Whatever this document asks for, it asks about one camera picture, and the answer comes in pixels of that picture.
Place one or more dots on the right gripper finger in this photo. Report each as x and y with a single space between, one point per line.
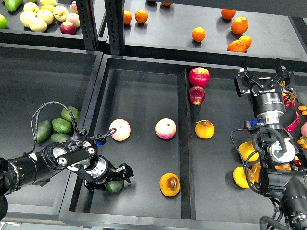
245 84
282 74

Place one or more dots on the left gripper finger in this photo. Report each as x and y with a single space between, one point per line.
91 186
122 172

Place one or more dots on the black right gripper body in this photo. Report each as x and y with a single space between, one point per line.
267 99

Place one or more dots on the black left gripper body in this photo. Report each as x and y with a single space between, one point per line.
103 172

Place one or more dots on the dark green avocado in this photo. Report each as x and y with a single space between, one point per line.
114 186

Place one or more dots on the yellow pear brown stem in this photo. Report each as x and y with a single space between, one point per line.
169 184

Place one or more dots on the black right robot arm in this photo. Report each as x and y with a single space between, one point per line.
287 190

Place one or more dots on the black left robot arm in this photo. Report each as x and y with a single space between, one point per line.
78 154

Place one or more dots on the green avocado middle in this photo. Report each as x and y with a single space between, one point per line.
61 125

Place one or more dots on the cherry tomato bunch upper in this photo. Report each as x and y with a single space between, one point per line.
289 94

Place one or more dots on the cherry tomato bunch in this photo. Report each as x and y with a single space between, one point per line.
289 94
302 143

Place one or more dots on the red chili pepper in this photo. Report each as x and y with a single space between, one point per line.
292 126

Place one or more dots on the orange tomatoes right edge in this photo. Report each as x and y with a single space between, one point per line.
303 110

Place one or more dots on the orange lower right front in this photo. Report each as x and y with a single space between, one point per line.
237 46

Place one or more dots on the peach at right edge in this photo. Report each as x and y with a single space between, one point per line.
304 129

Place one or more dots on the pink yellow apple left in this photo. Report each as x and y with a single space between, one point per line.
123 129

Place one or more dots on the pink yellow apple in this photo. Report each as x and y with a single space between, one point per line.
123 129
165 128

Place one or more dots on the orange lower right back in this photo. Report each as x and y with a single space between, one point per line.
247 40

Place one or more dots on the bright red apple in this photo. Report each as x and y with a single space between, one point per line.
199 76

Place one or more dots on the dark red apple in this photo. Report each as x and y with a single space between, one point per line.
196 95

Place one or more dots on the cherry tomato bunch lower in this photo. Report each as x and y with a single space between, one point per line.
302 143

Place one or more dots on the large orange right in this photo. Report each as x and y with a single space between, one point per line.
239 25

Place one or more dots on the pink yellow apple right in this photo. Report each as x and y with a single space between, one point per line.
165 128

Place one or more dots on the orange middle shelf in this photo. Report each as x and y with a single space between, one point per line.
198 34

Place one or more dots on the orange top right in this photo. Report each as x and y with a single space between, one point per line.
227 14

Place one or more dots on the black centre divided tray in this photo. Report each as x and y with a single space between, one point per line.
144 91

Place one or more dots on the black left tray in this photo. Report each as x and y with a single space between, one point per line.
29 77

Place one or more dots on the orange small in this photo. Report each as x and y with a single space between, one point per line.
141 16
127 16

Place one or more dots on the orange small left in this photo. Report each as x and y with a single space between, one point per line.
127 16

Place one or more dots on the red apple on shelf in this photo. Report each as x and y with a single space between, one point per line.
68 28

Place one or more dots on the pink peach on shelf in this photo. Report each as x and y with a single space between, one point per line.
74 18

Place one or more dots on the pale yellow apple front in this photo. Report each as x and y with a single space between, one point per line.
37 25

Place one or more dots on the pale yellow apple right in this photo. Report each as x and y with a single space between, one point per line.
60 13

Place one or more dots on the black shelf post right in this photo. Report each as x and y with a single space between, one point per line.
115 23

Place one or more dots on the black shelf post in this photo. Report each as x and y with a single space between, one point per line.
115 23
85 10

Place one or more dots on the black shelf post left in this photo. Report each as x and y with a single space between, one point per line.
85 10

